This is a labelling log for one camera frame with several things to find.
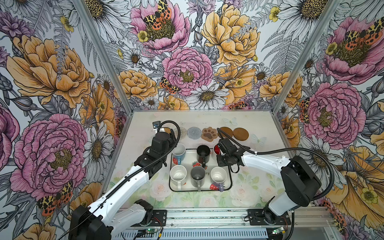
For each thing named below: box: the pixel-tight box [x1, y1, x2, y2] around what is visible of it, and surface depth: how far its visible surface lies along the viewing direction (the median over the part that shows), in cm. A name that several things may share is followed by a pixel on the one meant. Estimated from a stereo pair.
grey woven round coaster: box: [187, 126, 202, 140], surface depth 111 cm
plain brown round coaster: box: [233, 127, 249, 141], surface depth 111 cm
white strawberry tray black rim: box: [169, 149, 233, 192], surface depth 85 cm
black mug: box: [196, 145, 211, 169], surface depth 91 cm
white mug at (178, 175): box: [169, 164, 187, 191], surface depth 83 cm
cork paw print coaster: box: [201, 127, 218, 142], surface depth 108 cm
